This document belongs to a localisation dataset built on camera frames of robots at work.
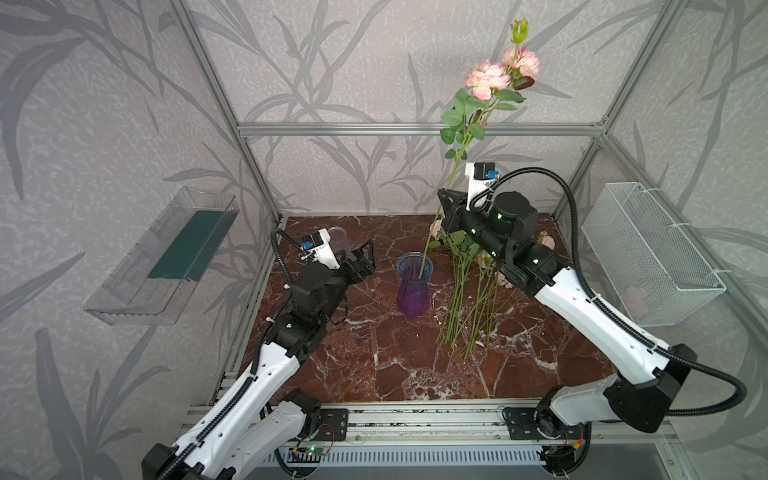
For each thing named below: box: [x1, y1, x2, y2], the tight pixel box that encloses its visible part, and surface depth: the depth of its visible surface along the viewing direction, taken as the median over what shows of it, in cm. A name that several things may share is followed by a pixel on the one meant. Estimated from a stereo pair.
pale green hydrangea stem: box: [466, 253, 503, 357], surface depth 93 cm
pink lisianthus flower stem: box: [417, 18, 540, 280], surface depth 51 cm
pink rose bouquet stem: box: [428, 230, 482, 359], surface depth 93 cm
